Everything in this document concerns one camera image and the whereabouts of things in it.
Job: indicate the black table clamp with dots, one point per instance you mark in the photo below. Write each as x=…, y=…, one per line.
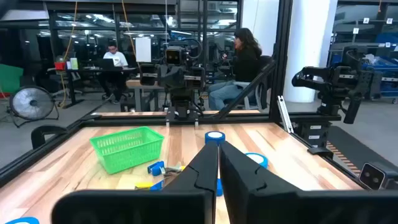
x=320, y=151
x=38, y=133

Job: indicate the green plastic basket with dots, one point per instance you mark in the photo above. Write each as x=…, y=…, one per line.
x=124, y=149

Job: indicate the light green box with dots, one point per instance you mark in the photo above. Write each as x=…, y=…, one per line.
x=74, y=63

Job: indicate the red container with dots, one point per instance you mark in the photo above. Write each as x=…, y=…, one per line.
x=59, y=66

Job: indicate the silver aluminium bracket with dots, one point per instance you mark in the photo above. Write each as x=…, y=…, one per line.
x=284, y=113

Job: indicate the black laptop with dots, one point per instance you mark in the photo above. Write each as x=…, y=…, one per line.
x=106, y=63

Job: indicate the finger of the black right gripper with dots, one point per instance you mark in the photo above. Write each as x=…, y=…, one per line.
x=166, y=79
x=180, y=79

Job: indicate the black desk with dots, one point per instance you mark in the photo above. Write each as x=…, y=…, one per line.
x=70, y=88

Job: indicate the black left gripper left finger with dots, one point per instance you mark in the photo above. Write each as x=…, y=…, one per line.
x=202, y=174

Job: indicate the office chair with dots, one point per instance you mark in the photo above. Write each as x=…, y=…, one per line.
x=265, y=63

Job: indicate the black robot arm with labels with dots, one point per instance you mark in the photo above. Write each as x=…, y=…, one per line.
x=335, y=82

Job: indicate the green panel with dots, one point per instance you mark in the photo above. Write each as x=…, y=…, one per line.
x=11, y=77

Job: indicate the black floor fan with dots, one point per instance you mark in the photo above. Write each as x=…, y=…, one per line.
x=31, y=102

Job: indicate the black table-level camera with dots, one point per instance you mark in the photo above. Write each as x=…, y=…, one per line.
x=373, y=176

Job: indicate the yellow mini stapler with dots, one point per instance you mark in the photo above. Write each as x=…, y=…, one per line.
x=182, y=168
x=143, y=185

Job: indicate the blue tape roll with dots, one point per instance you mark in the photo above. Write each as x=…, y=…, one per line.
x=31, y=220
x=265, y=163
x=214, y=141

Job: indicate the blue storage bins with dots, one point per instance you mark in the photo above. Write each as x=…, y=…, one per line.
x=385, y=67

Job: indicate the white pillar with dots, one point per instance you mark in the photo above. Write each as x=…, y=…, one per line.
x=308, y=46

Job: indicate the person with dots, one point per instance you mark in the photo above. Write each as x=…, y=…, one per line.
x=245, y=65
x=115, y=57

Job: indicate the wooden side table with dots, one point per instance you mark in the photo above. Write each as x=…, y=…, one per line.
x=136, y=84

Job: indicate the white sign board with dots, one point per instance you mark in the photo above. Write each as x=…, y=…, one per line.
x=143, y=49

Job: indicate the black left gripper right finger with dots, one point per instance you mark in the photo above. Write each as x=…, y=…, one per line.
x=242, y=180

